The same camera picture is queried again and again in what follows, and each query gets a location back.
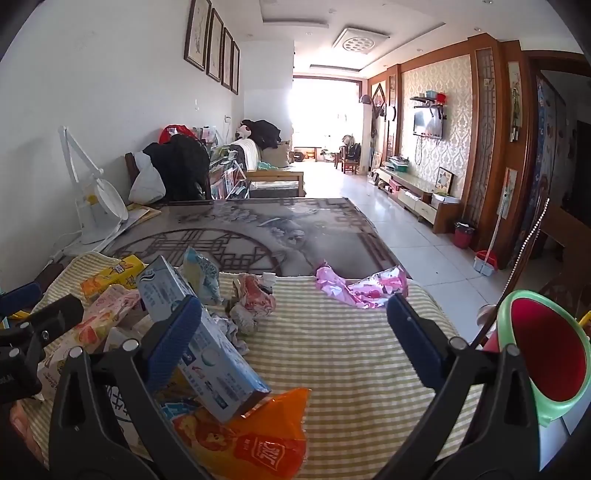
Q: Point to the dark red notebook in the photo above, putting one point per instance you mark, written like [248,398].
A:
[48,277]

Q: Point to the black jacket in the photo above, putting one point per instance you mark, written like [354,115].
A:
[180,166]

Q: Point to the wall television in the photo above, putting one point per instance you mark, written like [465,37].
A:
[428,123]

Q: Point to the paper sheets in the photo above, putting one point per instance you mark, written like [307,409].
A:
[136,217]

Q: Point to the pink foil wrapper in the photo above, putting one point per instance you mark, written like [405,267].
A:
[369,290]

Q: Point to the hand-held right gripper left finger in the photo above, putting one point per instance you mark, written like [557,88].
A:
[171,341]

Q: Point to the wooden sofa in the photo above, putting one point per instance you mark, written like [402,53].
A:
[277,177]

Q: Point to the white plastic bag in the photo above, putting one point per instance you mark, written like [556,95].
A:
[147,182]

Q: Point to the red bag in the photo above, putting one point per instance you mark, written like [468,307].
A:
[175,131]

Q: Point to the orange snack bag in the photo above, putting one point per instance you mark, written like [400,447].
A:
[258,447]

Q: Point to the black clothing pile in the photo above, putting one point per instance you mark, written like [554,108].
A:
[263,134]

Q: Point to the framed wall picture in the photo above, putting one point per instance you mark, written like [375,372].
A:
[235,68]
[214,46]
[197,34]
[226,57]

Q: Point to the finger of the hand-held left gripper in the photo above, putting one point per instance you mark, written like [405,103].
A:
[57,311]
[18,297]

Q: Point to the book rack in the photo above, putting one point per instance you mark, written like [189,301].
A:
[228,177]

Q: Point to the yellow drink carton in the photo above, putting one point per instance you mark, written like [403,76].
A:
[115,272]

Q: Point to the red dustpan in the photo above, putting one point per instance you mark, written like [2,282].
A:
[485,263]

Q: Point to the green rimmed trash bin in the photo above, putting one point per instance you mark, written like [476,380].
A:
[549,355]

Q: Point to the wooden dining chair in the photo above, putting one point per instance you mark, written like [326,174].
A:
[349,159]

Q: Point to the red white crumpled wrapper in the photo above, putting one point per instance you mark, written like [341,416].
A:
[256,295]

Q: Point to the wall shelf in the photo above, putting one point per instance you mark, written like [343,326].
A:
[429,99]

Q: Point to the peach snack bag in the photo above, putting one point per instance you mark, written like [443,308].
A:
[101,318]

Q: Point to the ceiling light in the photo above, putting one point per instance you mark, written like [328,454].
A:
[360,41]

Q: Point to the yellow checked cloth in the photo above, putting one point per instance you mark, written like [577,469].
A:
[346,369]

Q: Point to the white paper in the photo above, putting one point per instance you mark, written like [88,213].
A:
[233,334]

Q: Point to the wooden television cabinet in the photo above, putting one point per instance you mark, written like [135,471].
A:
[415,194]

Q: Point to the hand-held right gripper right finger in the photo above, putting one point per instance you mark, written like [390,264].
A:
[415,341]

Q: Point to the small framed picture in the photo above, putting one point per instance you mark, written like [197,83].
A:
[444,181]

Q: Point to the blue white cardboard box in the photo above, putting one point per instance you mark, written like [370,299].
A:
[217,369]

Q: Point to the red waste bin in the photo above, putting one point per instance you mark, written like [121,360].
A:
[464,237]

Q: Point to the white desk lamp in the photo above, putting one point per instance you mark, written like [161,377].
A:
[99,198]

